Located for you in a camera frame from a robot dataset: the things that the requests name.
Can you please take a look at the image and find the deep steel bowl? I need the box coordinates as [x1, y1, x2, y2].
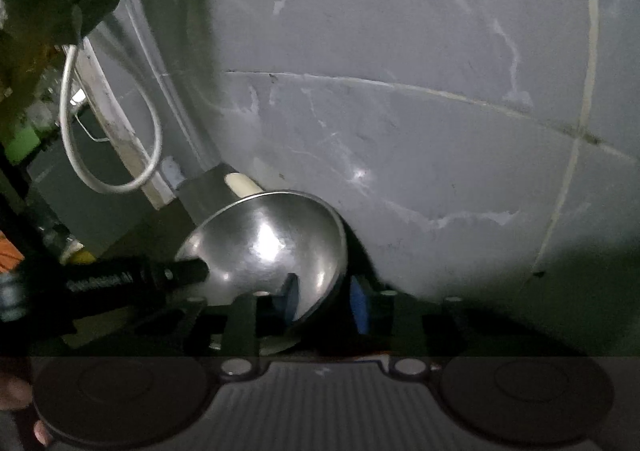
[176, 190, 347, 321]

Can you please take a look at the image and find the person left hand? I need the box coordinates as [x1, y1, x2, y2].
[0, 372, 57, 449]

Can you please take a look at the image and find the dark grey cabinet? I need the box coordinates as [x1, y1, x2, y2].
[27, 106, 166, 257]

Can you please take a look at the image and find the cleaver with cream handle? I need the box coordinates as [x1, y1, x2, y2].
[176, 163, 239, 225]

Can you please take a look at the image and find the white flexible hose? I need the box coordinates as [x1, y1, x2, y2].
[58, 44, 164, 196]

